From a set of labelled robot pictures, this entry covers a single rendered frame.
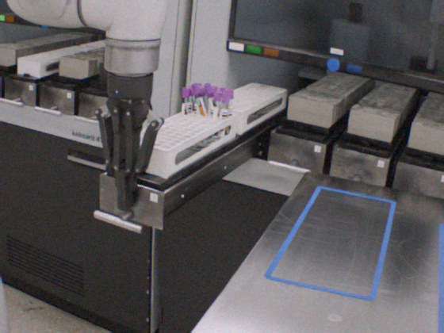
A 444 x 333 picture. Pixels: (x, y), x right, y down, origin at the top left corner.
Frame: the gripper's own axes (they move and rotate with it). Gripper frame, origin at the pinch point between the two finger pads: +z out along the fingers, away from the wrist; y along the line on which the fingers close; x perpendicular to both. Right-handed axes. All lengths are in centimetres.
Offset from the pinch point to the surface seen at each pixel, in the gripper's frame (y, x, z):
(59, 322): 57, -45, 80
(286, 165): -14.5, -41.8, 4.8
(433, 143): -46, -53, -5
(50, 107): 58, -46, 5
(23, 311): 72, -43, 80
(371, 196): -38.3, -18.7, -1.9
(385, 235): -43.9, -4.2, -2.0
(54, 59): 66, -56, -6
